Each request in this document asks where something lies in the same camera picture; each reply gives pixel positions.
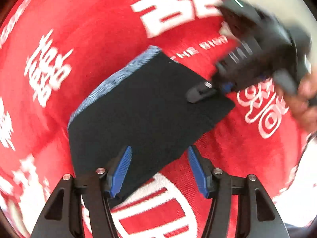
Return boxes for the black pants with patterned waistband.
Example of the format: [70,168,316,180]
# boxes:
[67,45,236,209]

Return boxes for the right hand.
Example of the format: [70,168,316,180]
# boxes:
[275,68,316,133]

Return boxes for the cream pillow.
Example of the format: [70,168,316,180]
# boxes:
[246,0,316,66]

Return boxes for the red bedspread with white characters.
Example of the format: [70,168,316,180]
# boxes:
[1,0,316,237]

